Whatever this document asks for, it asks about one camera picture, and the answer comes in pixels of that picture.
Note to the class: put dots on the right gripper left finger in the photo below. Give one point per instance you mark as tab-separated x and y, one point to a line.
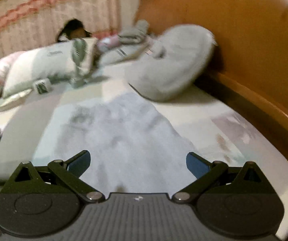
68	174

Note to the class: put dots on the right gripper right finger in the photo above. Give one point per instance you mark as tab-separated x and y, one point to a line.
207	175

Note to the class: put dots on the grey sweatpants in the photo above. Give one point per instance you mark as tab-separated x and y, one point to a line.
133	148

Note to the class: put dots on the patchwork bed sheet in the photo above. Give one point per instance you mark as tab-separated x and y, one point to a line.
217	132

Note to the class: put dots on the green white tissue pack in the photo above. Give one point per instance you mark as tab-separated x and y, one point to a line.
42	86

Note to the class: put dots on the green paperback book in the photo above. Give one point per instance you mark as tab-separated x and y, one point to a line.
14	100

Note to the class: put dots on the patchwork pillow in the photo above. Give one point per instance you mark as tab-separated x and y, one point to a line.
53	62

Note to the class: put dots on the grey plush cushion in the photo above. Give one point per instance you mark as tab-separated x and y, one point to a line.
174	61

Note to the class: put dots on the green handheld fan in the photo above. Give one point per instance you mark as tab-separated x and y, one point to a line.
78	54

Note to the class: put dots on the person behind pillow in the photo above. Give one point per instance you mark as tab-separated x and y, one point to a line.
72	29

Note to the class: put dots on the grey plush toy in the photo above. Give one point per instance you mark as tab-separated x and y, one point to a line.
134	34

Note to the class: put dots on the wooden headboard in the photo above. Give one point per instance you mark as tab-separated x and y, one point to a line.
252	36

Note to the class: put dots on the pink patterned curtain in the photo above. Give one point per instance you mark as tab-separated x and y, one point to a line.
28	24

